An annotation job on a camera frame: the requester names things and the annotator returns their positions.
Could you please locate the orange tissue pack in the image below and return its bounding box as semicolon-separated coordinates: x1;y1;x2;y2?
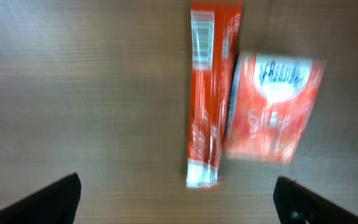
224;51;326;164

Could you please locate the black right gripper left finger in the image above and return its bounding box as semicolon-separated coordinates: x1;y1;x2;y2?
0;172;81;224

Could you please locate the red stick sachet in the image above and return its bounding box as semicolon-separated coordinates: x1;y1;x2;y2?
186;1;243;189

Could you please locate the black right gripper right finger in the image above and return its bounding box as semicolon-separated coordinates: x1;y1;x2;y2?
273;176;358;224

